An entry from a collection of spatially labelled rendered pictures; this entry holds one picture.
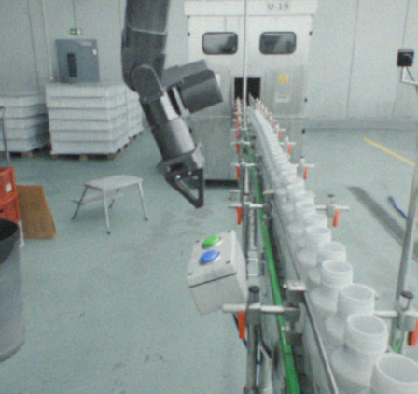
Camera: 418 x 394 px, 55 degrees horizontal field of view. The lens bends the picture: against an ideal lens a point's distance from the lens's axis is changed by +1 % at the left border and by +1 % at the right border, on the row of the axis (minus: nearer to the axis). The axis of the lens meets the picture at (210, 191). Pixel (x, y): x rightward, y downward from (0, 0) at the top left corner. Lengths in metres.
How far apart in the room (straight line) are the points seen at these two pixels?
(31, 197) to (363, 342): 3.34
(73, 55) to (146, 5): 10.40
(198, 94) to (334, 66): 9.92
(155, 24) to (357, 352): 0.45
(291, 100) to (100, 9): 6.94
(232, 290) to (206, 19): 4.29
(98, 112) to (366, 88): 6.60
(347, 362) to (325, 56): 10.13
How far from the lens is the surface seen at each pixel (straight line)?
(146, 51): 0.58
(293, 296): 0.58
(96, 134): 6.72
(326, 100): 10.51
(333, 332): 0.50
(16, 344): 2.43
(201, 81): 0.63
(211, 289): 0.64
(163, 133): 0.64
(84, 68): 10.86
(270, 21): 4.78
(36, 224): 3.74
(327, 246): 0.61
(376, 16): 10.79
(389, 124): 10.97
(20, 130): 7.28
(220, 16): 4.79
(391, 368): 0.42
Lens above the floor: 1.40
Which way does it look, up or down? 17 degrees down
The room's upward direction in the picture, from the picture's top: straight up
